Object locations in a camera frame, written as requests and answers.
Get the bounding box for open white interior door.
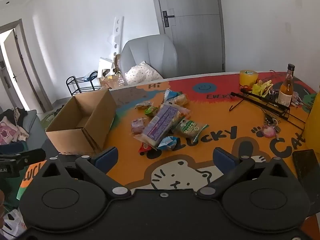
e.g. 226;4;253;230
0;19;53;113

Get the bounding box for green floor mat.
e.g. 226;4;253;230
40;105;60;130

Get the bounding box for dotted white pillow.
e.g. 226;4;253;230
124;61;163;85

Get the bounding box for key bunch pink keychain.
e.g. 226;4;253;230
261;116;282;139

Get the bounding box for grey door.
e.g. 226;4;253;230
150;0;227;73

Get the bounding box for black door handle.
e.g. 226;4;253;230
162;10;175;28

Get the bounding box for glass bottle amber liquid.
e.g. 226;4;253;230
277;64;296;109

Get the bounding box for green white snack packet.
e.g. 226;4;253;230
175;119;210;140

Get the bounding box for blue white snack packet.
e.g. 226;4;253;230
157;135;178;152

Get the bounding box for clear orange snack packet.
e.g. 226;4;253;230
175;106;191;120

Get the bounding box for yellow tape roll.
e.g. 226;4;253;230
239;70;259;87

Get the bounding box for white board with holes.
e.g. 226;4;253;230
107;16;124;60

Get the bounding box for biscuit packet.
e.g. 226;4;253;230
172;94;189;107

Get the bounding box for red snack packet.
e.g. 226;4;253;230
138;142;154;154

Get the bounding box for grey sofa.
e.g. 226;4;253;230
0;109;47;155

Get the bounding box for pink bear bag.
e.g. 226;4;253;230
0;120;19;145

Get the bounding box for white plastic bag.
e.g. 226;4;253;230
0;207;27;239

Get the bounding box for grey chair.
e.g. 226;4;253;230
120;34;179;87

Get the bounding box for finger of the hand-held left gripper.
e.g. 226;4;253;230
21;148;47;163

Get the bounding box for black phone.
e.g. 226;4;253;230
292;149;319;188

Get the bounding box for small brown cake packet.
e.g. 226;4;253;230
135;101;153;110

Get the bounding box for black shoe rack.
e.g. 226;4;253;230
66;71;100;97

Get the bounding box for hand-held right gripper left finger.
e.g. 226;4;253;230
40;147;132;200

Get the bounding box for black wire rack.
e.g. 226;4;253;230
229;87;307;128

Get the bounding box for large purple snack packet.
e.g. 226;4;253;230
132;104;187;150

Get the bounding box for brown cardboard box of clutter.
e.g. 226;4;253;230
99;54;125;89

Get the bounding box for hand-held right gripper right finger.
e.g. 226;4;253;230
197;147;288;200

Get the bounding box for yellow plastic toy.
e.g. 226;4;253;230
251;79;274;97

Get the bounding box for pile of clothes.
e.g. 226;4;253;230
0;107;29;142

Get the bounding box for bright green snack packet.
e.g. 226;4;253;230
144;106;160;117

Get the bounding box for small purple mochi packet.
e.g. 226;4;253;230
130;117;150;137

